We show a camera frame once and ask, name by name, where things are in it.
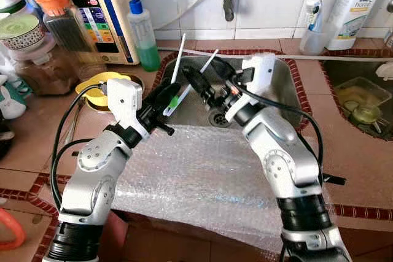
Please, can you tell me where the brown powder jar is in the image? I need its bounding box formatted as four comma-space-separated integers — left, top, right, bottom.
12, 32, 84, 95

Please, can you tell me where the white detergent bottle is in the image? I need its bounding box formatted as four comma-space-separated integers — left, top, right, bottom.
325, 0, 386, 52

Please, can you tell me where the clear plastic cup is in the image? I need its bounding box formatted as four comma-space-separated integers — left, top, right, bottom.
299, 20, 330, 55

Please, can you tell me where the white and blue tube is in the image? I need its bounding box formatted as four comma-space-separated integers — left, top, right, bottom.
305, 0, 324, 33

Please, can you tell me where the white pipe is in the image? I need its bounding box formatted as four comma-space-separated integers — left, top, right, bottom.
157, 46, 393, 64

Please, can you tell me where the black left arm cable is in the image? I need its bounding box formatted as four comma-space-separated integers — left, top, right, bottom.
50, 83, 108, 210

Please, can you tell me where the steel sink basin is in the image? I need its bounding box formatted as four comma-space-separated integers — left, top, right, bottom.
322, 58, 393, 141
155, 52, 306, 130

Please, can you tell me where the clear bubble wrap sheet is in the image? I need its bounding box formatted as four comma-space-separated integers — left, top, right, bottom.
112, 124, 337, 252

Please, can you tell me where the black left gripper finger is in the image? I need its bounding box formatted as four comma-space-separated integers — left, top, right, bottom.
155, 82, 183, 110

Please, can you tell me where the round tin green lid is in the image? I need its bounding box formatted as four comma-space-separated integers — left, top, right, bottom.
0, 13, 49, 51

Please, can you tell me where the green soap bottle blue cap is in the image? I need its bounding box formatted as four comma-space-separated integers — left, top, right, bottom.
127, 0, 161, 72

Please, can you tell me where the clear food container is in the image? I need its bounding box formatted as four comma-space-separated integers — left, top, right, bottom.
335, 77, 393, 123

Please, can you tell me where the tall clear jar orange lid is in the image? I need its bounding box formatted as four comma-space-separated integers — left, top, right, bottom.
34, 0, 106, 80

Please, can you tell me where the orange gas hose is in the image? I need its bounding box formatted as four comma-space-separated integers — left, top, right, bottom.
0, 207, 26, 252

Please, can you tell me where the black kettle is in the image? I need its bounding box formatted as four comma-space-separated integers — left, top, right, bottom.
0, 121, 16, 160

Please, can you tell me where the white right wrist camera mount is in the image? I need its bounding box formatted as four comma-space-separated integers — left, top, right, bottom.
224, 53, 276, 123

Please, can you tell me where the glass cup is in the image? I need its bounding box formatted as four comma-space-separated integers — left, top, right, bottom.
350, 104, 383, 133

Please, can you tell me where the white and teal mug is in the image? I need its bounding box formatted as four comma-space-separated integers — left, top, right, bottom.
0, 75, 28, 120

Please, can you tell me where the black tape strip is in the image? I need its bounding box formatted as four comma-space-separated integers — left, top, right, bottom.
322, 173, 348, 186

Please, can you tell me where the beige water ionizer appliance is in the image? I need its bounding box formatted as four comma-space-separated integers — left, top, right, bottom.
51, 0, 141, 66

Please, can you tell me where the green and white utensil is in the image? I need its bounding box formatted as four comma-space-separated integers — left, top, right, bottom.
163, 49, 219, 117

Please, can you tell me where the white ladle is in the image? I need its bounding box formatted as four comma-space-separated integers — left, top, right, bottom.
376, 61, 393, 82

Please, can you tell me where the steel bowl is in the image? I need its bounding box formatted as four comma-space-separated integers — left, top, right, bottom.
85, 87, 119, 114

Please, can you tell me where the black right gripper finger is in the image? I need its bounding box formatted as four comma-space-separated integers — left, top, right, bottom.
183, 64, 217, 108
212, 58, 239, 82

